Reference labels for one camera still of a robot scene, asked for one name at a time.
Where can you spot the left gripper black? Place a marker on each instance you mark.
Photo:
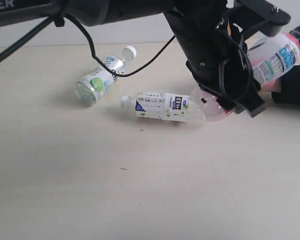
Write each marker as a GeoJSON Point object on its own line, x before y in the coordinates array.
{"type": "Point", "coordinates": [214, 48]}

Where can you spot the pink label black-cap bottle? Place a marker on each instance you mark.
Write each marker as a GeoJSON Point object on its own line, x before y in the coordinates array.
{"type": "Point", "coordinates": [270, 57]}

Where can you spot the Suntory jasmine oolong bottle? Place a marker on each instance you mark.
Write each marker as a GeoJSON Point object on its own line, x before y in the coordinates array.
{"type": "Point", "coordinates": [164, 106]}

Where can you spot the lime label clear bottle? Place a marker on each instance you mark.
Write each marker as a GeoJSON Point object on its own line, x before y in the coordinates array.
{"type": "Point", "coordinates": [93, 86]}

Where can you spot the black sleeved forearm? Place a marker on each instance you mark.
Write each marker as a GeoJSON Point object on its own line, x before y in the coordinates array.
{"type": "Point", "coordinates": [290, 92]}

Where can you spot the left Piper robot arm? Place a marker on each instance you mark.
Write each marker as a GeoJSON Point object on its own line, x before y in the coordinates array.
{"type": "Point", "coordinates": [82, 13]}

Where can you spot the person's open hand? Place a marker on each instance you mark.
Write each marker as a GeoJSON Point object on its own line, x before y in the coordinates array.
{"type": "Point", "coordinates": [278, 86]}

